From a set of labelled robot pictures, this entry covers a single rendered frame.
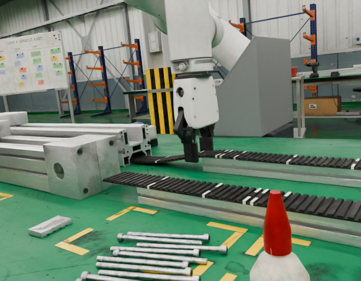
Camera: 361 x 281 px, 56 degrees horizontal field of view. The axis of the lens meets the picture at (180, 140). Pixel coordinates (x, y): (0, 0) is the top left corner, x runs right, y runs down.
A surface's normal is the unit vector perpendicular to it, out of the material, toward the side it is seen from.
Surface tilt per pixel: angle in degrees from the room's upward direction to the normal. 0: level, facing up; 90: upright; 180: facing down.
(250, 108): 90
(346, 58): 90
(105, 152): 90
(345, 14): 90
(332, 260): 0
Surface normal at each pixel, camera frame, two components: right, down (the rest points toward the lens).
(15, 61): -0.27, 0.20
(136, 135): -0.59, 0.20
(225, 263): -0.10, -0.98
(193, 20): 0.20, 0.16
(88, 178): 0.80, 0.04
